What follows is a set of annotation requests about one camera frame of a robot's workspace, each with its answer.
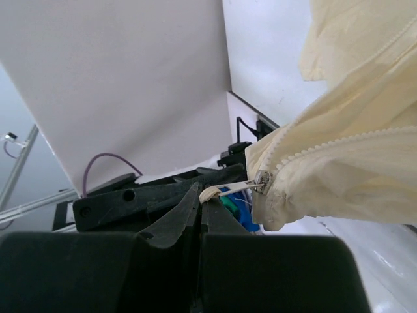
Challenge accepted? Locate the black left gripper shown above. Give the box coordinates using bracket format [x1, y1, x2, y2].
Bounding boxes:
[53, 164, 244, 232]

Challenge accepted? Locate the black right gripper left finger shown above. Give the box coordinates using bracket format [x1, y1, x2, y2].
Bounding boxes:
[1, 183, 201, 312]

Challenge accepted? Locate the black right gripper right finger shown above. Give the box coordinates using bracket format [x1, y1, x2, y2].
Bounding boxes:
[201, 200, 371, 312]

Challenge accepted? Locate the cream yellow jacket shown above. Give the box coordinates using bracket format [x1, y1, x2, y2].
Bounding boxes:
[227, 1, 416, 231]

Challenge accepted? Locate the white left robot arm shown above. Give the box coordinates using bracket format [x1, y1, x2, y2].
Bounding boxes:
[53, 142, 250, 231]

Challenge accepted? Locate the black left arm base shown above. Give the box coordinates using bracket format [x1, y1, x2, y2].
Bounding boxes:
[236, 117, 276, 142]

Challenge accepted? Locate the blue green cloth pile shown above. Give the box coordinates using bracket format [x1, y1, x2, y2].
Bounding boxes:
[220, 190, 260, 233]

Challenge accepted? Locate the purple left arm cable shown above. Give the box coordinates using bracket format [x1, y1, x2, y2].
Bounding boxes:
[83, 152, 144, 198]

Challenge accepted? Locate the outer aluminium frame strut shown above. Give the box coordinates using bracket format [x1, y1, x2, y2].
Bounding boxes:
[1, 125, 78, 231]

